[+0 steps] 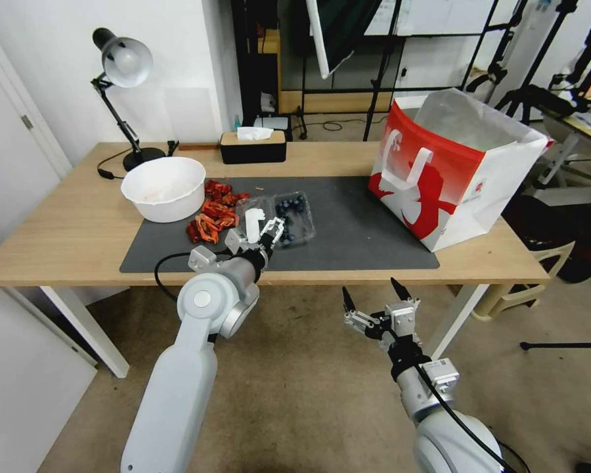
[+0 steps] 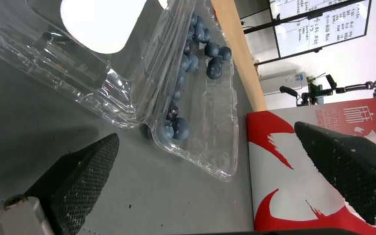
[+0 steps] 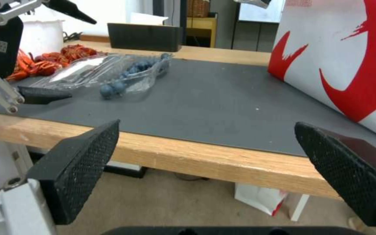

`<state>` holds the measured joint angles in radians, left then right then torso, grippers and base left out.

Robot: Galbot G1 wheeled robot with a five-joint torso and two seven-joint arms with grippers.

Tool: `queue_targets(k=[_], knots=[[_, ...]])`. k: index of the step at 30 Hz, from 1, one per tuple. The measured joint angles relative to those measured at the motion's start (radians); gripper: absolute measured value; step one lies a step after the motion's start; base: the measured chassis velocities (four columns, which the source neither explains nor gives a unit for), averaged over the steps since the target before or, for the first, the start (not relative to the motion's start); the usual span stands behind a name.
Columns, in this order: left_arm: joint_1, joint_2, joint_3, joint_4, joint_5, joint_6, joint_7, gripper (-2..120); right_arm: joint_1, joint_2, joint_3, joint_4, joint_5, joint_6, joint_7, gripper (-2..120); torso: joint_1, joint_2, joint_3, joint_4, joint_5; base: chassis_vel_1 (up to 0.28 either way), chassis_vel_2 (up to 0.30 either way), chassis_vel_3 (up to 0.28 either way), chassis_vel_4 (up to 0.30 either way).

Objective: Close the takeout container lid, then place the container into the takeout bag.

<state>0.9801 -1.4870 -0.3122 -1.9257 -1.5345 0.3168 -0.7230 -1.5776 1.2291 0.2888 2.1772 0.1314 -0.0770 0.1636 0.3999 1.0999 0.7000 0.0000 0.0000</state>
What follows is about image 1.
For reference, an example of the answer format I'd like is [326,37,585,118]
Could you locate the white whiteboard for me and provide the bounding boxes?
[363,0,524,37]

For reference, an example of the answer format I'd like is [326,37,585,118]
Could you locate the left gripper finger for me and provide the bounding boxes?
[225,227,250,255]
[261,215,289,250]

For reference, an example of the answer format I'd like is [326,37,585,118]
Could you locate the wooden table white legs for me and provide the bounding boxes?
[0,141,552,379]

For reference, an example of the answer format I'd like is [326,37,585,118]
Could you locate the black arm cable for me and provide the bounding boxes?
[154,250,230,302]
[413,363,506,473]

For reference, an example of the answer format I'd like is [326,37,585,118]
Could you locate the black lamp cable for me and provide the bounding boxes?
[96,151,130,181]

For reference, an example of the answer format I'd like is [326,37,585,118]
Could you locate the black desk lamp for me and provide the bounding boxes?
[91,27,169,173]

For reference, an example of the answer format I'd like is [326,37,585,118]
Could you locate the black tripod leg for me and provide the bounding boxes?
[519,340,591,352]

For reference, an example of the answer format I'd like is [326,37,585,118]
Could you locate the red crayfish shell heap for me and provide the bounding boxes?
[185,179,252,245]

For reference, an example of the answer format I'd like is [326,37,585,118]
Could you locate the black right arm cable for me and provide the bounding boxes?
[413,363,506,473]

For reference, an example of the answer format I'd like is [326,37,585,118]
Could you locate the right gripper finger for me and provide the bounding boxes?
[341,286,383,340]
[389,277,421,310]

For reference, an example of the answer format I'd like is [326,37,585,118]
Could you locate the white plastic bowl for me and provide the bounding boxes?
[120,157,208,223]

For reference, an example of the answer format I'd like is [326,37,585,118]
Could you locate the black light stand tripod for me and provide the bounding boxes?
[361,0,410,143]

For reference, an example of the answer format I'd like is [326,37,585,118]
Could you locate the black metal shelf frame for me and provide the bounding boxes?
[230,0,309,143]

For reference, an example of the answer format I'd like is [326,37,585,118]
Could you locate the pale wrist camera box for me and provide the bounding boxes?
[385,301,420,341]
[242,208,268,243]

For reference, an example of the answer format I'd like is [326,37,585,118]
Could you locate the beige plastic chair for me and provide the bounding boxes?
[472,235,580,324]

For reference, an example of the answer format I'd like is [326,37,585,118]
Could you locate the white box device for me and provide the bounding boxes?
[252,114,294,144]

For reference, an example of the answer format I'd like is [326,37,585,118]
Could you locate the white rolled reflector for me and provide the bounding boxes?
[305,0,337,80]

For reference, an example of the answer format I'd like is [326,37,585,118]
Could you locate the clear plastic takeout container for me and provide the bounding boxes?
[235,191,318,250]

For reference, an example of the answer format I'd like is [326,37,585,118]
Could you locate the black tissue box wooden lid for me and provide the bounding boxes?
[219,126,288,166]

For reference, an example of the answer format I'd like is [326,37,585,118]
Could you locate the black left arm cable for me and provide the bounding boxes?
[154,250,230,302]

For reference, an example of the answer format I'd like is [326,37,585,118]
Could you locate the dark grey table mat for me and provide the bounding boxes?
[120,176,441,275]

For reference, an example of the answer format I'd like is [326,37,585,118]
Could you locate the red and white takeout bag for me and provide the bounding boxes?
[366,87,550,254]

